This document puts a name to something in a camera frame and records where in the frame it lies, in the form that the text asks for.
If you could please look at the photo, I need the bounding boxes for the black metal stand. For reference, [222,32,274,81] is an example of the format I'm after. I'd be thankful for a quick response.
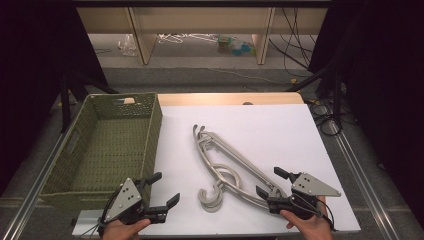
[285,64,345,126]
[59,69,120,134]

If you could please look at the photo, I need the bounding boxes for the white wire hangers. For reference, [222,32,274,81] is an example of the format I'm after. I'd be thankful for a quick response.
[157,32,219,45]

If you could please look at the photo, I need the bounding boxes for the thin white cord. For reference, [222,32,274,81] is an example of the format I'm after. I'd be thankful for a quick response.
[209,67,292,85]

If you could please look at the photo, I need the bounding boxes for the beige wooden shelf unit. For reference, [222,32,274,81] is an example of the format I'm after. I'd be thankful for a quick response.
[75,6,329,66]

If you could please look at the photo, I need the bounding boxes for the green woven basket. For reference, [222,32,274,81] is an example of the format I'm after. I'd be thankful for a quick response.
[39,92,164,212]

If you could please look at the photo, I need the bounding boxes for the hanging black cables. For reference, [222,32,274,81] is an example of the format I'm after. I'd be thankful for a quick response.
[268,6,318,72]

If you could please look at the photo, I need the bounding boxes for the person's left hand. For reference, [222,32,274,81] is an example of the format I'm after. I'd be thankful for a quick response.
[100,218,152,240]

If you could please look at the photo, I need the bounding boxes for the coiled black cables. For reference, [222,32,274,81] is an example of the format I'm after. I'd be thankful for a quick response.
[307,99,344,138]

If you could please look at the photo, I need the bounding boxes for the grey plastic clothes hanger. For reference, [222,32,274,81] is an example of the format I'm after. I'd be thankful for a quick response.
[192,124,284,213]
[193,124,288,213]
[196,125,283,201]

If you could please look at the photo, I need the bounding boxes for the black curtain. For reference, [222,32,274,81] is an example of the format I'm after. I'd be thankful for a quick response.
[308,0,424,228]
[0,0,109,198]

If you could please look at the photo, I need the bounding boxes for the person's right hand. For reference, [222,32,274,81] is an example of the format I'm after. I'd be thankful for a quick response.
[279,195,335,240]

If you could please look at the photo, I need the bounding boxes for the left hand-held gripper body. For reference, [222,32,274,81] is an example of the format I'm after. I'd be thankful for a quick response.
[99,177,168,226]

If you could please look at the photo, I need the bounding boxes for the white paper sheet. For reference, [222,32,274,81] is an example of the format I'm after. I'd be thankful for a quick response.
[71,103,362,238]

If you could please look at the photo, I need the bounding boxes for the clear plastic bag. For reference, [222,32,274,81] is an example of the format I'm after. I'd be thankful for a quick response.
[117,33,139,57]

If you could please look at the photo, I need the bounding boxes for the colourful plastic toys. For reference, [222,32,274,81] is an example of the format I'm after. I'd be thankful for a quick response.
[216,34,256,57]

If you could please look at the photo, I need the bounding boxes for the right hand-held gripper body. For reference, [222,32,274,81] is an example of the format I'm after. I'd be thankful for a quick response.
[266,172,342,221]

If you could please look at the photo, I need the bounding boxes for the aluminium rail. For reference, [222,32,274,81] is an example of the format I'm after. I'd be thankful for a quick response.
[0,128,69,240]
[328,119,401,240]

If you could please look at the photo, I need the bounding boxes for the right hand-held gripper cable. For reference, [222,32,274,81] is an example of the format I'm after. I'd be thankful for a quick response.
[318,199,337,232]

